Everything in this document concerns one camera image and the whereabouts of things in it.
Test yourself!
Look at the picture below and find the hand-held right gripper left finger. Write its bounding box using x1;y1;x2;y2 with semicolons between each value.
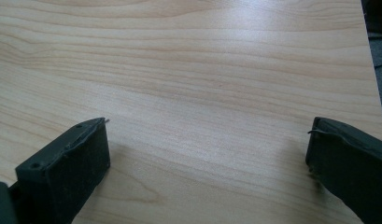
8;117;111;224

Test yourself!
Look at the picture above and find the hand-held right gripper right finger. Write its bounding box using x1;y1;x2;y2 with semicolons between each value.
304;117;382;224

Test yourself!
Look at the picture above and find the dark object beside table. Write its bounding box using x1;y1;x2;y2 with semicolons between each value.
361;0;382;35

